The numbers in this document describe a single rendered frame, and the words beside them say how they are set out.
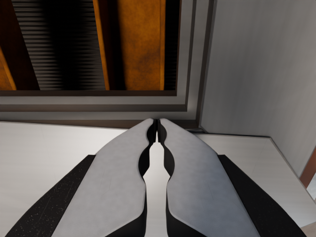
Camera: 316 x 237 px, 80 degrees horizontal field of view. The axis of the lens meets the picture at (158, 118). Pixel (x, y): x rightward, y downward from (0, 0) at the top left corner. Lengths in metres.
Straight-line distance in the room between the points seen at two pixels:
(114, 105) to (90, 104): 0.02
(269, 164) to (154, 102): 0.10
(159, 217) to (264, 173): 0.10
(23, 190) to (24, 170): 0.03
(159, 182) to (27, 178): 0.11
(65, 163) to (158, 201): 0.09
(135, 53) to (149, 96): 0.15
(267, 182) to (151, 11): 0.24
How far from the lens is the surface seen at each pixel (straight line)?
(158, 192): 0.18
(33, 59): 0.50
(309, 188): 0.56
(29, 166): 0.19
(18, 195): 0.22
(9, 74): 0.32
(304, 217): 0.25
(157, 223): 0.22
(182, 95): 0.15
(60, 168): 0.18
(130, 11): 0.29
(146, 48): 0.29
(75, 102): 0.17
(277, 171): 0.19
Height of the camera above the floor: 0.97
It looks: 60 degrees down
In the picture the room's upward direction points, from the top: 180 degrees clockwise
